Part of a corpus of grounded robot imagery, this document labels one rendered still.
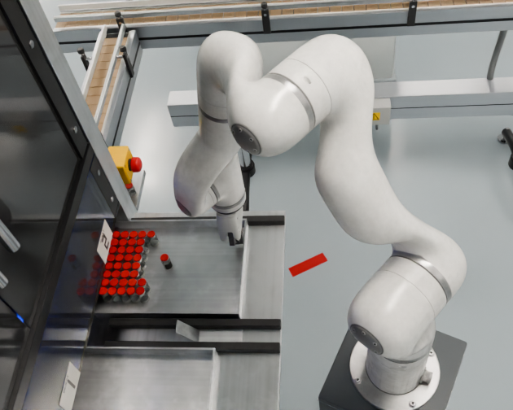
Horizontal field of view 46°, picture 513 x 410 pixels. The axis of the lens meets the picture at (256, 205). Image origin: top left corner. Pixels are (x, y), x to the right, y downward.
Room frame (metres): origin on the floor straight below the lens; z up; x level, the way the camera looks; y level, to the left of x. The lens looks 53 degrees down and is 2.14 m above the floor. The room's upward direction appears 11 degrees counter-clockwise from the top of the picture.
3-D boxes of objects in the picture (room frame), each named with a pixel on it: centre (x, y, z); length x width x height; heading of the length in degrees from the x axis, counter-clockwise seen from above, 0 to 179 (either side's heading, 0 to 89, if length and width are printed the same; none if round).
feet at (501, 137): (1.48, -1.11, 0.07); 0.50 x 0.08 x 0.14; 168
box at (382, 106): (1.54, -0.49, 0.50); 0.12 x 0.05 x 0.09; 78
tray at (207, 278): (0.78, 0.22, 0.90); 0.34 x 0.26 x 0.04; 78
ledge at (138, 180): (1.08, 0.37, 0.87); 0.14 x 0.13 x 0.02; 78
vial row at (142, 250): (0.80, 0.31, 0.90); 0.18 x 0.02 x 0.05; 168
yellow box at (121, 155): (1.06, 0.33, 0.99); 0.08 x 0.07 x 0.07; 78
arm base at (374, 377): (0.45, -0.23, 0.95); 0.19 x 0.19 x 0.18
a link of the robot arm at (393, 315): (0.43, -0.20, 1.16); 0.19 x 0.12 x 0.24; 128
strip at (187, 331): (0.59, 0.16, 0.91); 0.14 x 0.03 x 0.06; 78
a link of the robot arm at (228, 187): (0.82, 0.06, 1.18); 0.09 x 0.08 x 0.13; 128
